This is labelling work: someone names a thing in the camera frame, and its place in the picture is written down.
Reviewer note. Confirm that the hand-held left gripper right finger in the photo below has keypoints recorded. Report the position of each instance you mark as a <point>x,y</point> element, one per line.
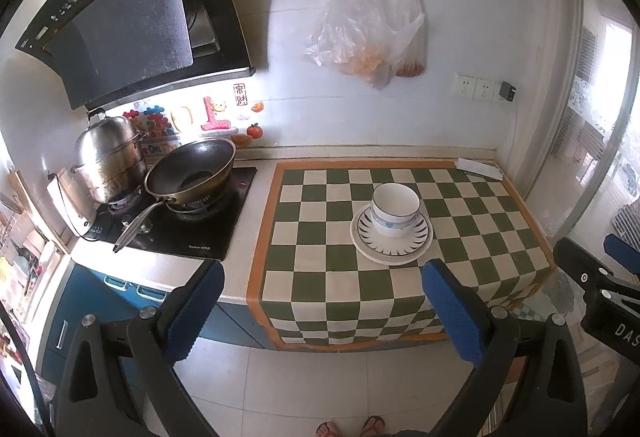
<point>450,312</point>

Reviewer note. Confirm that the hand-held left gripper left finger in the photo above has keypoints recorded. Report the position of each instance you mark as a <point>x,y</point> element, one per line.
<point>195,312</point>

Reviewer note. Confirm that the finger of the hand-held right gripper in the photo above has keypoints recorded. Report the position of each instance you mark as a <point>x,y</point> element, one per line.
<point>580,264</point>
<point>622,248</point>

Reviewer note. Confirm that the white bowl with blue pattern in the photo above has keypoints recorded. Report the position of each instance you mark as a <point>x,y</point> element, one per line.
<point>395,229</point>

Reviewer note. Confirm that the plate with blue leaf pattern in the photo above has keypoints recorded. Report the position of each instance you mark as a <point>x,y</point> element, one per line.
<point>367,229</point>

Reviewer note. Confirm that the black gas cooktop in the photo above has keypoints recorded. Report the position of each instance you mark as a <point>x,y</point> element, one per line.
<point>210,237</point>

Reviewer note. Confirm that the blue kitchen cabinet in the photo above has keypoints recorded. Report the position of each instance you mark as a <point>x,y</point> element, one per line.
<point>90,307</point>

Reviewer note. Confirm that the green white checkered cloth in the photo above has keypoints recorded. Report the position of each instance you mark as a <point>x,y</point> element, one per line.
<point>320,267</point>

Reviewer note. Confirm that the glass sliding door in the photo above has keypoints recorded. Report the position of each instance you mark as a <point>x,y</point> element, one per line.
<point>590,117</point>

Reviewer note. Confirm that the person's right foot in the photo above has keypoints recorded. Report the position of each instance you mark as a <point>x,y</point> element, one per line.
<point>373,427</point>

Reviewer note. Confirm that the person's foot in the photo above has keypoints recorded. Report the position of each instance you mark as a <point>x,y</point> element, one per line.
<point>373,427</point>
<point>327,430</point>

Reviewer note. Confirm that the dark wok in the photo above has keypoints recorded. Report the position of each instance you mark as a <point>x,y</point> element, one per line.
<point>190,167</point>

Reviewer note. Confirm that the person's left foot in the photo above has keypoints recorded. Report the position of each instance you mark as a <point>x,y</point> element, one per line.
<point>327,430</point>

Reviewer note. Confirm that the steel steamer pot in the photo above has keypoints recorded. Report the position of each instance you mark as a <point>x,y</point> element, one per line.
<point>107,157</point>

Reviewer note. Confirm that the black plug adapter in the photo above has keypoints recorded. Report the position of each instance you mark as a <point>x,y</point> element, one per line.
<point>507,91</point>

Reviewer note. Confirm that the small clear plastic bag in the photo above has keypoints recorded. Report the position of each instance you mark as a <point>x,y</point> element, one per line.
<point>415,54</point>

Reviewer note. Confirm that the large clear plastic bag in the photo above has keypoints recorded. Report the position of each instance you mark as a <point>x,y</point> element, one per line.
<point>350,32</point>

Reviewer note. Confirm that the black range hood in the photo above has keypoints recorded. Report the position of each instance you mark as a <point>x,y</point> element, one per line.
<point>125,17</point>

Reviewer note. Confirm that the colourful wall stickers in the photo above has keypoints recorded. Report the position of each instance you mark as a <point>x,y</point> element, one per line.
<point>160,124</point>

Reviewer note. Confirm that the white wall outlet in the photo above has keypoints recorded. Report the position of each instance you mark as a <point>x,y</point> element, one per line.
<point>465,85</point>
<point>484,89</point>

